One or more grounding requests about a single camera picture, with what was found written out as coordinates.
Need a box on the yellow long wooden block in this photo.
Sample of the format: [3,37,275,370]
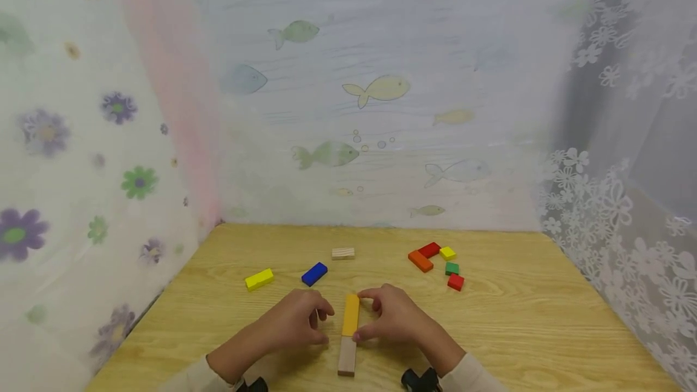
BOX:
[244,267,275,292]

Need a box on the amber long wooden block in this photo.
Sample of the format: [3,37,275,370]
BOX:
[341,293,361,338]

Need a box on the person's right forearm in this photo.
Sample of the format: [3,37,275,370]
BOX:
[424,330,510,392]

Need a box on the person's left hand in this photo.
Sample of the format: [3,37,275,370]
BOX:
[256,288,336,358]

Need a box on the person's right hand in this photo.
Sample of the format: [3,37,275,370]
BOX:
[352,284,441,354]

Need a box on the person's left forearm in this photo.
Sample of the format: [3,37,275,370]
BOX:
[157,330,273,392]

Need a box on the natural long wooden block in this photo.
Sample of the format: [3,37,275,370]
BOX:
[337,336,358,377]

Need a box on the orange long wooden block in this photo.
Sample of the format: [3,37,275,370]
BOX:
[408,249,435,273]

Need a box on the blue wooden block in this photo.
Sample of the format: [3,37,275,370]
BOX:
[301,261,329,287]

